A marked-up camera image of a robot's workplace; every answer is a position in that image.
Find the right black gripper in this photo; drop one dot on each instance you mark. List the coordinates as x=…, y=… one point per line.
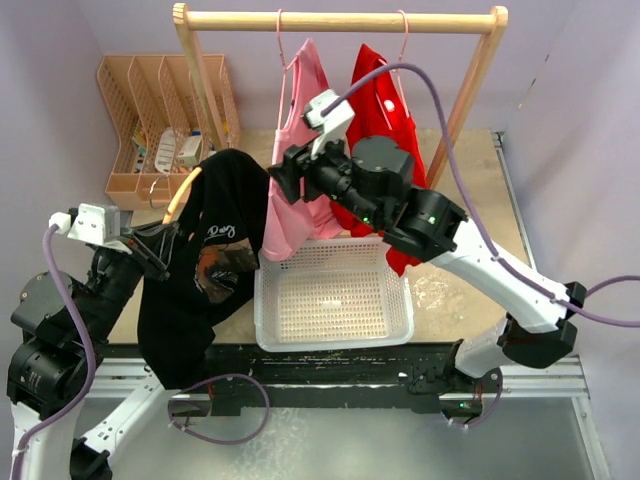
x=297, y=162

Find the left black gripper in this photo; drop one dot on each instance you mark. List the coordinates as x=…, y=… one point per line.
x=156, y=245

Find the orange wooden hanger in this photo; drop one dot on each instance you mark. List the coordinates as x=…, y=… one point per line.
x=177, y=197

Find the black t shirt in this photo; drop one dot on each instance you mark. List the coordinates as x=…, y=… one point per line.
x=211, y=270

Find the pink wire hanger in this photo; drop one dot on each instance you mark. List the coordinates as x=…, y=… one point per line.
x=400, y=50
x=288, y=71

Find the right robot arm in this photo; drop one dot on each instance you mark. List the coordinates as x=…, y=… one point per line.
x=374, y=183

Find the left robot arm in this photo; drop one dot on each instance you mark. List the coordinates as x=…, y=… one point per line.
x=65, y=325

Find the red t shirt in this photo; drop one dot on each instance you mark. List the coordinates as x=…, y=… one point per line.
x=380, y=110

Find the papers in organizer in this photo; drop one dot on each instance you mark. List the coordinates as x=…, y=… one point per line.
x=167, y=156

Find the white plastic basket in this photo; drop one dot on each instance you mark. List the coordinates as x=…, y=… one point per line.
x=332, y=294

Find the peach desk file organizer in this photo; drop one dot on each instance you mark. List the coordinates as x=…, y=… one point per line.
x=158, y=92

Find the wooden clothes rack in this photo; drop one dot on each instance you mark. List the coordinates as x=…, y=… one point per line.
x=490, y=27

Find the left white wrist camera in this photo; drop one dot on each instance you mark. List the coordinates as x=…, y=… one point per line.
x=95, y=225

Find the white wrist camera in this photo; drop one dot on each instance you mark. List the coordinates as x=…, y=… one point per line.
x=95, y=225
x=329, y=117

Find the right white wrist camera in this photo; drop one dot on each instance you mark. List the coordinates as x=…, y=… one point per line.
x=329, y=117

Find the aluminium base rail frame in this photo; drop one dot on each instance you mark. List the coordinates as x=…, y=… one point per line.
x=515, y=422

